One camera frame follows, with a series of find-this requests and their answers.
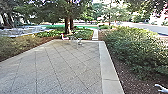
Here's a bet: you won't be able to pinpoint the white outdoor chair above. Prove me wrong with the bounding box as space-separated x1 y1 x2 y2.
60 32 71 44

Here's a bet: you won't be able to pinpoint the brown tree trunk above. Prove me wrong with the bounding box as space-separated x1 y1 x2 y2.
63 0 75 35

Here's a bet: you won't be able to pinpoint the grey metal outdoor chair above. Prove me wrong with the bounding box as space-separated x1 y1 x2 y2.
73 36 84 50

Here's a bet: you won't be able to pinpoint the low planted shrub bed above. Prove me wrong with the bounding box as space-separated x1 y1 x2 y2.
0 27 95 63

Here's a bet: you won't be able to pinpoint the white outdoor sculpture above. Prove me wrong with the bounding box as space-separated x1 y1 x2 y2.
154 83 168 94

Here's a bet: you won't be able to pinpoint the green hedge shrubs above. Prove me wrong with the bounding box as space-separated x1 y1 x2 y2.
102 25 168 80

